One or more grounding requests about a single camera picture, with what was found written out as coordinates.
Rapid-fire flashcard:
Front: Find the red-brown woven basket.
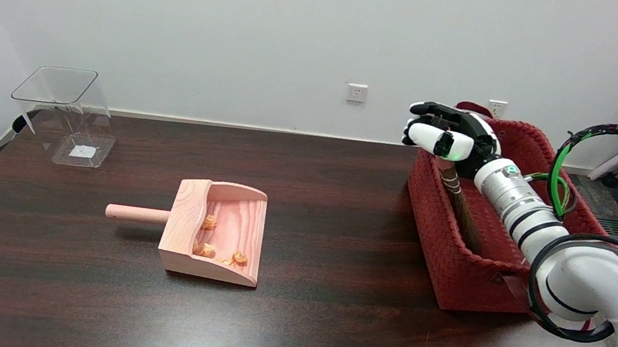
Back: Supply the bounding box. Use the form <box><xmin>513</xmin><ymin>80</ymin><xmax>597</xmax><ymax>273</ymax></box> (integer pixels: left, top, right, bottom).
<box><xmin>392</xmin><ymin>95</ymin><xmax>618</xmax><ymax>329</ymax></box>

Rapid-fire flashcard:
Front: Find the plain black cable loop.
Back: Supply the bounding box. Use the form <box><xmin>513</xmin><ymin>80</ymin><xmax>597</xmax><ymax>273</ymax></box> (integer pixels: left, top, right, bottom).
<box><xmin>521</xmin><ymin>226</ymin><xmax>618</xmax><ymax>347</ymax></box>

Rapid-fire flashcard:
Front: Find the black object behind table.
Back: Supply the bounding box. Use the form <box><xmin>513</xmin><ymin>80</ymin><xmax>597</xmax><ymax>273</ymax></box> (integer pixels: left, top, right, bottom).
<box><xmin>0</xmin><ymin>111</ymin><xmax>41</xmax><ymax>163</ymax></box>

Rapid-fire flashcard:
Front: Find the green cable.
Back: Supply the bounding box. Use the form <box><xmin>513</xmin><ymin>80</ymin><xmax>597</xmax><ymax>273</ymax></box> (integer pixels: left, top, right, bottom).
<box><xmin>521</xmin><ymin>170</ymin><xmax>576</xmax><ymax>221</ymax></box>

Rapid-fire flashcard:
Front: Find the clear plastic bin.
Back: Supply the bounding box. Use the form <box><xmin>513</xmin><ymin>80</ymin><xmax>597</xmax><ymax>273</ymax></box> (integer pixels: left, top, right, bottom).
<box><xmin>3</xmin><ymin>61</ymin><xmax>125</xmax><ymax>172</ymax></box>

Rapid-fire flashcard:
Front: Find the wooden dustpan with handle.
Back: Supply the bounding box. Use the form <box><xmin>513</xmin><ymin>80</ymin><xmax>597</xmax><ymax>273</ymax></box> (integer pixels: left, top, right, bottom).
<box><xmin>99</xmin><ymin>167</ymin><xmax>271</xmax><ymax>288</ymax></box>

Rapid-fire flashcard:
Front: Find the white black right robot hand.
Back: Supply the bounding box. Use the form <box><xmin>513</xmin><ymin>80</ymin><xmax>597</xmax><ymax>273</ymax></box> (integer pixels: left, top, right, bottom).
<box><xmin>398</xmin><ymin>98</ymin><xmax>507</xmax><ymax>183</ymax></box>

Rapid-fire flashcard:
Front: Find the black wrapped cable loop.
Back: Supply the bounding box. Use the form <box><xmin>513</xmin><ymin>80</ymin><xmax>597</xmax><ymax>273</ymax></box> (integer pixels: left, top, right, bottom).
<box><xmin>536</xmin><ymin>116</ymin><xmax>618</xmax><ymax>283</ymax></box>

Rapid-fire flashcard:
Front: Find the small brown straw broom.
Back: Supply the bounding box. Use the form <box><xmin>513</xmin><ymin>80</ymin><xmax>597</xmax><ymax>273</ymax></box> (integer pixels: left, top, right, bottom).
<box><xmin>424</xmin><ymin>157</ymin><xmax>493</xmax><ymax>255</ymax></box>

